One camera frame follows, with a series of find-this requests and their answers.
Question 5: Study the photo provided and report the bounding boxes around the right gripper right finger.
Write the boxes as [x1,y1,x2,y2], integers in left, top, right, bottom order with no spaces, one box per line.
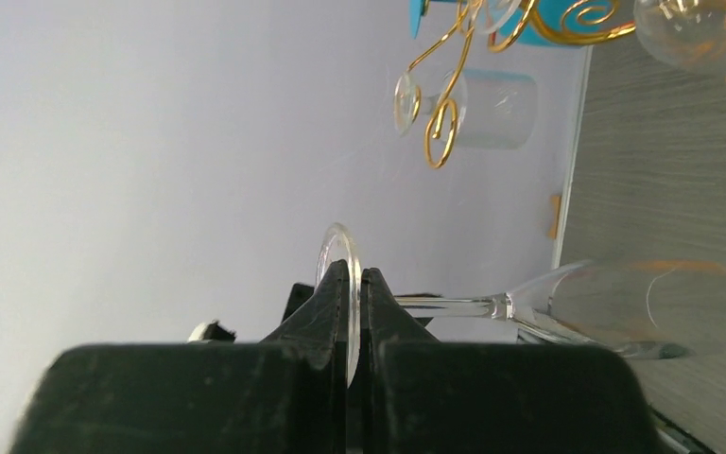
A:
[360,268,664,453]

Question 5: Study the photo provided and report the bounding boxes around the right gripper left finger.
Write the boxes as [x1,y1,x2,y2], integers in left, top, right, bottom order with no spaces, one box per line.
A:
[9,261,350,453]

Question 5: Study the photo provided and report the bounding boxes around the clear champagne flute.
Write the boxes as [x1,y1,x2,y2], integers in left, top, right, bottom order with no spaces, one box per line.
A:
[314,222,726,387]

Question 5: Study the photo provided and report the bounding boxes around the clear tumbler wine glass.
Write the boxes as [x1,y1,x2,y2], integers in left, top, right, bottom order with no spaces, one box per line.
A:
[393,67,538,149]

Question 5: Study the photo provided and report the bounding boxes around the clear round wine glass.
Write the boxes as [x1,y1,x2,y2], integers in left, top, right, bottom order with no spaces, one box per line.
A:
[633,0,726,76]

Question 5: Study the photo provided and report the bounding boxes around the blue wine glass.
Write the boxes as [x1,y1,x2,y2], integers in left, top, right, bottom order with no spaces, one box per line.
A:
[408,0,590,48]

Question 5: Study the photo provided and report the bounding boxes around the gold wire glass rack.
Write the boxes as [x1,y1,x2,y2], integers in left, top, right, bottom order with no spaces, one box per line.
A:
[403,1,635,168]

